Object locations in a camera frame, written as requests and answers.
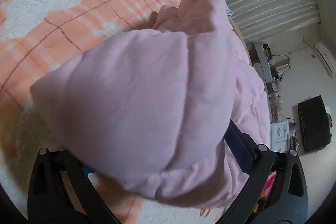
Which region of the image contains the pink quilted jacket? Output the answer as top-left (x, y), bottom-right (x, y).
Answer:
top-left (30, 0), bottom-right (271, 211)

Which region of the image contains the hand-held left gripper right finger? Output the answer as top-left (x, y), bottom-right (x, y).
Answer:
top-left (218, 119), bottom-right (308, 224)

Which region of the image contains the orange plaid fleece blanket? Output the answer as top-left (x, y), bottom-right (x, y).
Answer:
top-left (0, 0), bottom-right (229, 224)

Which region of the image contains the grey desk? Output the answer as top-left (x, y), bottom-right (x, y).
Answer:
top-left (249, 42), bottom-right (282, 119)

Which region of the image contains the white drawer cabinet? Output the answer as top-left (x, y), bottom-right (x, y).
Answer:
top-left (270, 120), bottom-right (292, 152)

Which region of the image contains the black television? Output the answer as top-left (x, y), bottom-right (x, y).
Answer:
top-left (297, 95), bottom-right (332, 153)

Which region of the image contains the pink floral cloth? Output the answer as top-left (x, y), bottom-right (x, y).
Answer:
top-left (252, 172), bottom-right (279, 214)

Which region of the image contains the white air conditioner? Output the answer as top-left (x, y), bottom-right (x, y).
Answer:
top-left (315, 42), bottom-right (336, 77)

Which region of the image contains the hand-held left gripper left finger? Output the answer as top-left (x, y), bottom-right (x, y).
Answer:
top-left (28, 148), bottom-right (121, 224)

